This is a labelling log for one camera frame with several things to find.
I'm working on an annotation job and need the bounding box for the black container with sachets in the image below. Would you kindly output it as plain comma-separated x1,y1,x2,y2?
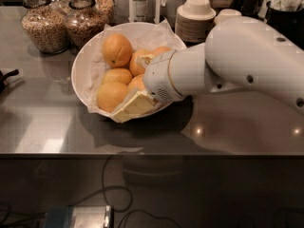
266,0,304,48

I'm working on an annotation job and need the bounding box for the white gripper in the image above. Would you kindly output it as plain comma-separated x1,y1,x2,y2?
110,49,184,123

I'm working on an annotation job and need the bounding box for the left glass cereal jar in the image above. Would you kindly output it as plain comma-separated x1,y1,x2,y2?
20,0,69,54

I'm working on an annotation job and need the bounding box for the rear glass cereal jar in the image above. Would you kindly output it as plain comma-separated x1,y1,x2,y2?
95,0,114,22

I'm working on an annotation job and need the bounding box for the glass cereal jar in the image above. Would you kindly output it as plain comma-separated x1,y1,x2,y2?
65,0,108,49
95,0,114,22
20,0,69,54

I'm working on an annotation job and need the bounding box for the white bowl on large stack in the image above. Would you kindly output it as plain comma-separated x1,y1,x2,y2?
177,0,216,20

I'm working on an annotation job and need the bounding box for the black handle at left edge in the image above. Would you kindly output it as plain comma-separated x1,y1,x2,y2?
0,69,19,93

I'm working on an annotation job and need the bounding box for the right large orange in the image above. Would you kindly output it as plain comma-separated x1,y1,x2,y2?
152,46,171,56

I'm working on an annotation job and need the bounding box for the large stack of plates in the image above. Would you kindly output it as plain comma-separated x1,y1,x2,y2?
175,6,216,43

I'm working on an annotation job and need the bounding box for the white oval bowl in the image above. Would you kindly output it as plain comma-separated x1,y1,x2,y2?
70,21,188,120

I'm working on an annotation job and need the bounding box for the middle glass cereal jar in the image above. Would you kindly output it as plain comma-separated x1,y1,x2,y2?
65,0,108,49

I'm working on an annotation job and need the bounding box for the silver box below table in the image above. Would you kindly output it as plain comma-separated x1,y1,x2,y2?
43,205,114,228

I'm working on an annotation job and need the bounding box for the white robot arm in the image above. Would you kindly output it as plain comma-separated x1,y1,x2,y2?
111,16,304,123

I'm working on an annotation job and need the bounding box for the glass bottle with label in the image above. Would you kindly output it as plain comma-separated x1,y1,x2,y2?
132,0,147,22

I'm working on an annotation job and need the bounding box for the white paper bowl liner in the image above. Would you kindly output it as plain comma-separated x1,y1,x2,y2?
83,18,186,124

